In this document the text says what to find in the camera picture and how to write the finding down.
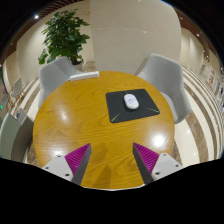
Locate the white power strip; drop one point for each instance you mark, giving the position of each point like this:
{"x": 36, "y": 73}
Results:
{"x": 84, "y": 76}

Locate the black mouse pad green lines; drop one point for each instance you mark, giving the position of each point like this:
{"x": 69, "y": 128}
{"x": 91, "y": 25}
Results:
{"x": 116, "y": 105}

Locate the light grey shell chair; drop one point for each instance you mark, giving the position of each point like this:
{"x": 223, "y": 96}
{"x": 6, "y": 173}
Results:
{"x": 55, "y": 75}
{"x": 166, "y": 78}

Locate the red and white poster stand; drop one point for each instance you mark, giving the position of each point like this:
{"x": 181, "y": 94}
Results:
{"x": 211, "y": 77}

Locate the white cartoon-print computer mouse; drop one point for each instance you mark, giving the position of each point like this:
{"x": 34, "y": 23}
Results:
{"x": 131, "y": 101}

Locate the potted green leafy plant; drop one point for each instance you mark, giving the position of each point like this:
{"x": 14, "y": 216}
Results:
{"x": 65, "y": 33}

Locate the grey-green upholstered armchair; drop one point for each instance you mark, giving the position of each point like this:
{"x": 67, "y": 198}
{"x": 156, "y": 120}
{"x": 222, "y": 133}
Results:
{"x": 11, "y": 136}

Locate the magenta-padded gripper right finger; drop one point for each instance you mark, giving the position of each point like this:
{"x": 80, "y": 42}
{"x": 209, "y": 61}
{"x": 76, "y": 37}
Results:
{"x": 146, "y": 159}

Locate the group of distant grey chairs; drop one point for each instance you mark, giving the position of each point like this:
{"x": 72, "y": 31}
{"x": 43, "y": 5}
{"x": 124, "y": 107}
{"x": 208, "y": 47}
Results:
{"x": 16, "y": 87}

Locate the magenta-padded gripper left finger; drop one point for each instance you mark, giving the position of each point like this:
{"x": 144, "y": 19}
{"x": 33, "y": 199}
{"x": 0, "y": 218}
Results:
{"x": 77, "y": 159}

